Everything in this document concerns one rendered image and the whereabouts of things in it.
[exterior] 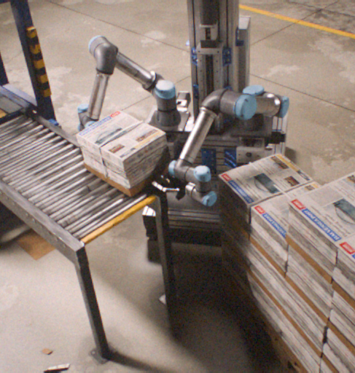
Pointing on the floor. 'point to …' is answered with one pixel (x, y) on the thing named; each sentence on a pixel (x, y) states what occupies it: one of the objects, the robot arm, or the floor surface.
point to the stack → (227, 183)
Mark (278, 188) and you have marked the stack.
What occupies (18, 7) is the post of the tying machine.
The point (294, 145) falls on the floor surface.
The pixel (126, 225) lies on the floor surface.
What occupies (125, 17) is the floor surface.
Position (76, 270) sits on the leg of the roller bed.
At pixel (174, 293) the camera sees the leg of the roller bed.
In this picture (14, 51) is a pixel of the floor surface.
